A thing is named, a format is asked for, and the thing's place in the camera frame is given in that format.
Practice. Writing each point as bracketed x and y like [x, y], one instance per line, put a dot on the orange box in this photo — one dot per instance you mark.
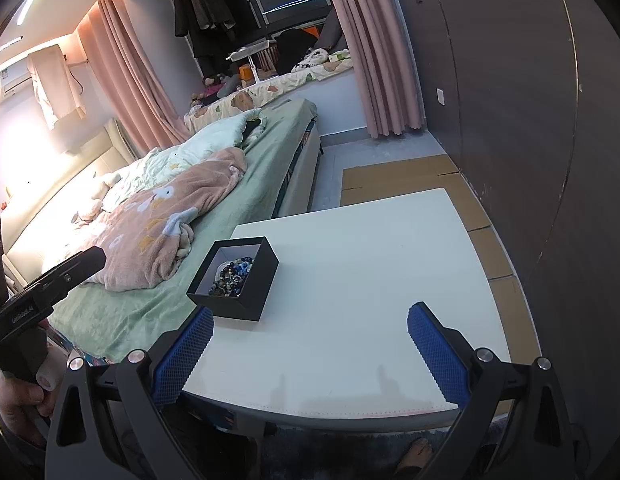
[247, 74]

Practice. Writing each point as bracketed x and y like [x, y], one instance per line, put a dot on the pale green quilt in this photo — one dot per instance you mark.
[209, 135]

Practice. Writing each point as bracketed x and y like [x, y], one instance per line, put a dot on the person's left forearm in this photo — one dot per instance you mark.
[17, 455]

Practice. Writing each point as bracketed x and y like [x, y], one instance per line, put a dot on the cream bear-print quilt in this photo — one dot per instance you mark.
[270, 90]

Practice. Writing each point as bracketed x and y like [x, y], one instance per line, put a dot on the brown cardboard floor sheet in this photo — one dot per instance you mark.
[492, 255]
[472, 205]
[390, 175]
[517, 315]

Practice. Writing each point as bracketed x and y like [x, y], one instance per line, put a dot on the blue fabric flower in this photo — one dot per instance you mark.
[245, 265]

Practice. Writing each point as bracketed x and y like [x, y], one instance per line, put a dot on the dark brown wardrobe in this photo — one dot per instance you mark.
[515, 110]

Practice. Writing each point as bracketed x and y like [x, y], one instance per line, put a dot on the pink curtain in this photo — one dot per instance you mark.
[129, 70]
[380, 60]

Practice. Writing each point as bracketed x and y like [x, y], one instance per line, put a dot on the white air conditioner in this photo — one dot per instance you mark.
[14, 80]

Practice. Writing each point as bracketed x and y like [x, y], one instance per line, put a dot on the white wall switch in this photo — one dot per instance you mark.
[441, 96]

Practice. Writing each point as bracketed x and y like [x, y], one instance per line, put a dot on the beige padded headboard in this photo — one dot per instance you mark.
[64, 180]

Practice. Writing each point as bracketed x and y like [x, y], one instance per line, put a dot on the person's bare foot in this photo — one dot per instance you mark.
[414, 460]

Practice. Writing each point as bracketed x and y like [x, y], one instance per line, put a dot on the white plush toy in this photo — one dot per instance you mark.
[89, 205]

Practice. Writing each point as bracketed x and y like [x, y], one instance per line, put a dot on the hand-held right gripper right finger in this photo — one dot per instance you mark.
[437, 355]

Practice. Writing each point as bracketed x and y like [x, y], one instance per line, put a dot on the grey cushion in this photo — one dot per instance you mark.
[332, 32]

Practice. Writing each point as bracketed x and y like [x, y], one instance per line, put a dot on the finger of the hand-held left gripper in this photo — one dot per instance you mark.
[72, 272]

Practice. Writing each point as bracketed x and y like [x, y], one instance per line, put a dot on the white folding rack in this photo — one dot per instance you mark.
[250, 52]

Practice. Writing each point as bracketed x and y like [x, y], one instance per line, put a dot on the dark hanging clothes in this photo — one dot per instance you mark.
[204, 5]

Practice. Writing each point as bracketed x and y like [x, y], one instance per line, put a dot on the black bag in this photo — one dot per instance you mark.
[295, 50]

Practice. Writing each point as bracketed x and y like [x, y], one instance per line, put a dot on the beige hanging cloth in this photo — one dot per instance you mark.
[57, 85]

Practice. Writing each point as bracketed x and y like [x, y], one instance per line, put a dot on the person's left hand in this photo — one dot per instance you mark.
[19, 397]

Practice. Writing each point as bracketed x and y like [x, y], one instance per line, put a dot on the black jewelry box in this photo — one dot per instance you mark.
[260, 285]

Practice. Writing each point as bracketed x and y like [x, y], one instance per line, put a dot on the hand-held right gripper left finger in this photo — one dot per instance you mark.
[182, 355]

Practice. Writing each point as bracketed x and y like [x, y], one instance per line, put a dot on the green bedsheet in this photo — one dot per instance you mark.
[260, 170]

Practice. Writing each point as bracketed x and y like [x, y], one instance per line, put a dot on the pink flower-print blanket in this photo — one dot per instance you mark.
[159, 230]

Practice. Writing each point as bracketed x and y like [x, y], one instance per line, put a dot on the grey bed frame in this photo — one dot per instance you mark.
[302, 175]

